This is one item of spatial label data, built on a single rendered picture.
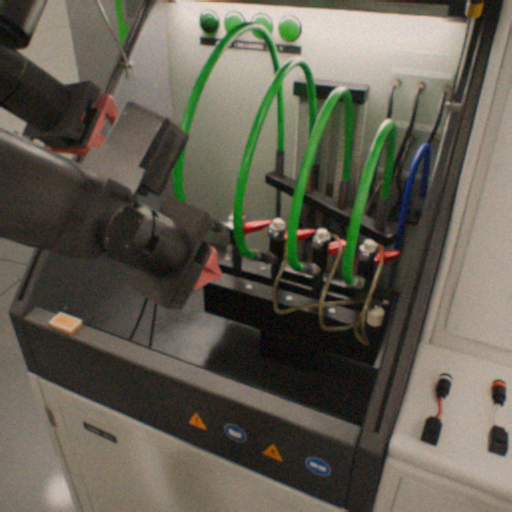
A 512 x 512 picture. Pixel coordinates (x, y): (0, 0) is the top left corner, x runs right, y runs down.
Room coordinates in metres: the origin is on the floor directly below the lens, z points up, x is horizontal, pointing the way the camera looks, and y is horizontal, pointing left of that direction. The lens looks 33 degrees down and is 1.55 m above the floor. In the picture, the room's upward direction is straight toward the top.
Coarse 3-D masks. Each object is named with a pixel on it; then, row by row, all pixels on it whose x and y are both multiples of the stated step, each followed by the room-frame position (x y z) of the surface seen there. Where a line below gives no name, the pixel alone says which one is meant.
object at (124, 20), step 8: (120, 0) 3.81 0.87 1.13; (128, 0) 3.77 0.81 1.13; (136, 0) 3.74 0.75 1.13; (120, 8) 3.81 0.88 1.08; (128, 8) 3.77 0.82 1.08; (136, 8) 3.74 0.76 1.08; (120, 16) 3.81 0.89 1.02; (128, 16) 3.77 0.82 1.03; (120, 24) 3.82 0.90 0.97; (128, 24) 3.78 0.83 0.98; (120, 32) 3.82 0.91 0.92; (120, 40) 3.82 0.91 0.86
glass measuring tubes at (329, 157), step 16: (304, 80) 1.01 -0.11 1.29; (320, 80) 1.01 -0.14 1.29; (304, 96) 0.99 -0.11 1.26; (320, 96) 0.98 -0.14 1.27; (352, 96) 0.95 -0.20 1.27; (368, 96) 0.97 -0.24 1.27; (304, 112) 1.00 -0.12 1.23; (336, 112) 0.97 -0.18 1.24; (304, 128) 1.00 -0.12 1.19; (336, 128) 0.97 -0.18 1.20; (304, 144) 1.00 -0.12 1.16; (320, 144) 0.99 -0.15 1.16; (336, 144) 0.97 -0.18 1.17; (352, 144) 0.95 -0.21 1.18; (320, 160) 1.00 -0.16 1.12; (336, 160) 0.98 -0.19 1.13; (352, 160) 0.96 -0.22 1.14; (320, 176) 1.00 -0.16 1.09; (336, 176) 0.99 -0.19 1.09; (352, 176) 0.97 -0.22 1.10; (320, 192) 1.00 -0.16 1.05; (336, 192) 0.98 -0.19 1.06; (352, 192) 0.97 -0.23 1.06; (352, 208) 0.97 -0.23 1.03; (320, 224) 1.00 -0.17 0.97; (336, 224) 0.98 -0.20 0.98
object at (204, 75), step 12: (240, 24) 0.81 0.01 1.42; (252, 24) 0.83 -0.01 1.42; (228, 36) 0.77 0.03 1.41; (264, 36) 0.88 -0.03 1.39; (216, 48) 0.74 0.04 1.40; (276, 48) 0.92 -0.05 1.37; (216, 60) 0.72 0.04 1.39; (276, 60) 0.93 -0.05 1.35; (204, 72) 0.70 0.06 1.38; (276, 72) 0.94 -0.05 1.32; (204, 84) 0.69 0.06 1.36; (192, 96) 0.68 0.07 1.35; (276, 96) 0.96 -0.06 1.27; (192, 108) 0.66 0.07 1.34; (180, 156) 0.63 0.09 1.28; (180, 168) 0.63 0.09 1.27; (180, 180) 0.63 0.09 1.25; (180, 192) 0.63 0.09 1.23
